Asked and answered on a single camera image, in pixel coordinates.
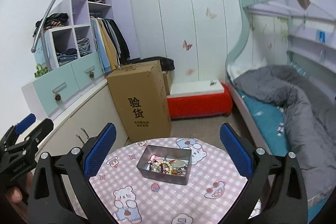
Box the jewelry pile in tin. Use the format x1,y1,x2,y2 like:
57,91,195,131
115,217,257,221
146,155,188,176

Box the person's left hand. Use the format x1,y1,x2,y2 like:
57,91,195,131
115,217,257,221
6,172,33,204

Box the teal drawer cabinet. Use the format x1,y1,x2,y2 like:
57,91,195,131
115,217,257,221
22,52,103,121

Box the pink checkered tablecloth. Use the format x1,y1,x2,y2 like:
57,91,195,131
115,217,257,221
89,138,247,223

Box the beige low cabinet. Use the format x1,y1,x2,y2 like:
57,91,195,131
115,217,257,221
35,80,127,160

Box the teal bed sheet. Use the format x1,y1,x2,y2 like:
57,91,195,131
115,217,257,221
237,61,336,223

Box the grey duvet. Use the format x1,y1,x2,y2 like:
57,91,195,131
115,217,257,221
233,65,335,202

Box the folded jeans in cubby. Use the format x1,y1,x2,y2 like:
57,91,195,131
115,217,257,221
56,38,92,66

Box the grey metal tin box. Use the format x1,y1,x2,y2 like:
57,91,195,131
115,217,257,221
137,145,192,185

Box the dark clothes pile on shelf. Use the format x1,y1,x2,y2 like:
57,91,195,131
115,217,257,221
42,13,69,32

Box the large cardboard box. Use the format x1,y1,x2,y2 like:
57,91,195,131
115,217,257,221
107,60,171,143

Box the hanging clothes row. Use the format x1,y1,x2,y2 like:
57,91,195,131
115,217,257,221
91,16,130,74

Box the red storage bench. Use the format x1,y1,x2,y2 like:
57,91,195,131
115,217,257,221
167,80,233,119

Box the purple staircase shelf unit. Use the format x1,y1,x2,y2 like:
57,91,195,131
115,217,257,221
50,0,140,59

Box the black bag behind box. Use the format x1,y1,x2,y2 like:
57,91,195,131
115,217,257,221
127,56,175,71

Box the blue can on shelf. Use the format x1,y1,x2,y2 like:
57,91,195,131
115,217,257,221
316,30,326,43

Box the white wardrobe with butterflies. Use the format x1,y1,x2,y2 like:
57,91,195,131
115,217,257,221
130,0,242,84

